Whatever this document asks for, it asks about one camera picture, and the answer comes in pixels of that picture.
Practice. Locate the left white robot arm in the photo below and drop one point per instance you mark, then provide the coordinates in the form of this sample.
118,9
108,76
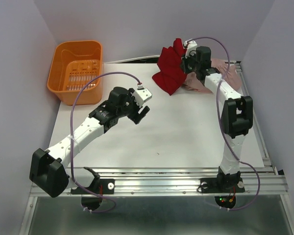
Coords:
48,167

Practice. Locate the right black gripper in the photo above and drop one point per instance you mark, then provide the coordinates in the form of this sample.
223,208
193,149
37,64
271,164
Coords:
183,61

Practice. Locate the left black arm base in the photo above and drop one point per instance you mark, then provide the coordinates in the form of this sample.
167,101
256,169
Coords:
97,186

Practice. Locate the orange plastic basket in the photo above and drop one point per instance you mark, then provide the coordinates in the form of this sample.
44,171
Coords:
74,64

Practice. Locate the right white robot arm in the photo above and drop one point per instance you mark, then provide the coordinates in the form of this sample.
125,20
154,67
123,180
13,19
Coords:
236,117

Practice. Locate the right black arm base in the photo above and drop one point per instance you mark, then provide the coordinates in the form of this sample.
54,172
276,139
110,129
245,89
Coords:
222,183

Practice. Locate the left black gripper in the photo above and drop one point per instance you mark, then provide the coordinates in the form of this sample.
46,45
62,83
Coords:
134,117

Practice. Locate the red pleated skirt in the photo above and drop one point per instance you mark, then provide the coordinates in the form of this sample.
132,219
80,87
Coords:
170,77

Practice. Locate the aluminium rail frame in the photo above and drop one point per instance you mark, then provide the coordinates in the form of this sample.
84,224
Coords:
158,167

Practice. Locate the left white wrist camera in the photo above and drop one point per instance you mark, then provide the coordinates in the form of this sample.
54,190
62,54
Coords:
142,95

